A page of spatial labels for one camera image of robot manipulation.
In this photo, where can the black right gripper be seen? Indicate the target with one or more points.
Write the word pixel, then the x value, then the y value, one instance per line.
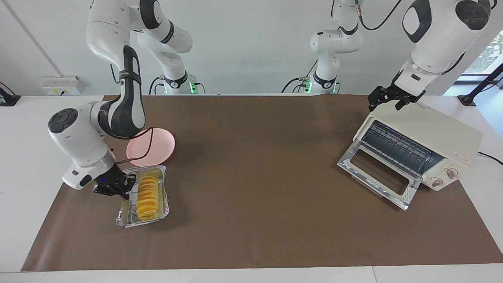
pixel 112 181

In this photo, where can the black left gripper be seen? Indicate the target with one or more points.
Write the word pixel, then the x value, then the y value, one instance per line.
pixel 404 92

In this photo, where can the sliced yellow bread loaf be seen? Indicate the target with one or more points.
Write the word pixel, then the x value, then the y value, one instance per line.
pixel 148 196

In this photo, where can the aluminium foil tray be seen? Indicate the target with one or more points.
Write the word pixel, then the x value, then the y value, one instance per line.
pixel 161 171

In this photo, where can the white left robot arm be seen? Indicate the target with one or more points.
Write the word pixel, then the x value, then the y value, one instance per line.
pixel 440 35

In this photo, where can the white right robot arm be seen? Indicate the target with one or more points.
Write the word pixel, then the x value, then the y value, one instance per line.
pixel 74 137

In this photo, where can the white toaster oven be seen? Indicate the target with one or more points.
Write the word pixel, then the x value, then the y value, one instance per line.
pixel 452 137

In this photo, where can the beige oven knob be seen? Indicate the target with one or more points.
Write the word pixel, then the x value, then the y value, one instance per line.
pixel 451 173
pixel 436 182

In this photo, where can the silver glass oven door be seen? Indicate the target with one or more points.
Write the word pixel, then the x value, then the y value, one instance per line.
pixel 408 196

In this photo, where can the pink round plate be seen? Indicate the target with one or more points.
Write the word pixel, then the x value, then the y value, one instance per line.
pixel 161 145

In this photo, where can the black stand with pole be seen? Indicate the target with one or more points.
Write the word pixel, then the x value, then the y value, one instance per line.
pixel 467 100

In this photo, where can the window with greenery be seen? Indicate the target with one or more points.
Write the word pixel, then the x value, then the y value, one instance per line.
pixel 491 51

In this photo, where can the brown paper table mat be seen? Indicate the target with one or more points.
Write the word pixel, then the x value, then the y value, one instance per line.
pixel 251 196

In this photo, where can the black desk clamp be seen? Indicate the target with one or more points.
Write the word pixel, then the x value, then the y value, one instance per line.
pixel 10 100

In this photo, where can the white wall outlet box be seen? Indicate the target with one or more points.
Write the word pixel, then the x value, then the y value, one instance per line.
pixel 61 84

